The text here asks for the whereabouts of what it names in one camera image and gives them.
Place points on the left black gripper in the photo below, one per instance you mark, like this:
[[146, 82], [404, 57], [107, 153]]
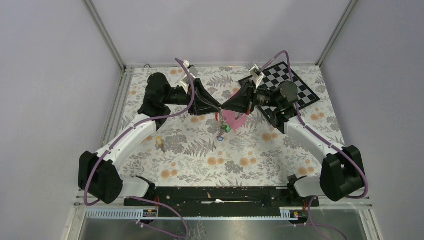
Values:
[[203, 103]]

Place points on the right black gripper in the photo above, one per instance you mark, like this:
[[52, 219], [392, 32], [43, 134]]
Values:
[[243, 101]]

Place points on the red tag key bunch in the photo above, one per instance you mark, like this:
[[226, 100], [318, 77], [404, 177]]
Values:
[[221, 121]]

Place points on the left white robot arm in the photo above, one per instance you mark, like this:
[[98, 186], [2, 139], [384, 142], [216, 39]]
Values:
[[98, 172]]

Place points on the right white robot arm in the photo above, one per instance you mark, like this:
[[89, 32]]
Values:
[[342, 172]]

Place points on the pink transparent box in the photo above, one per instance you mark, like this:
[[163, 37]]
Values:
[[234, 119]]

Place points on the black white checkerboard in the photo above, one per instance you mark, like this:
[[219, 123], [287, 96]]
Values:
[[279, 83]]

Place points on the floral table mat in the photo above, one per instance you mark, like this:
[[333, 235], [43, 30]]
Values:
[[254, 155]]

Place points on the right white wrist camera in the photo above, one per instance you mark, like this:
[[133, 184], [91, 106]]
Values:
[[257, 74]]

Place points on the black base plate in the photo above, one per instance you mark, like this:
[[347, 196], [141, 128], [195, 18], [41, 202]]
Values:
[[215, 202]]

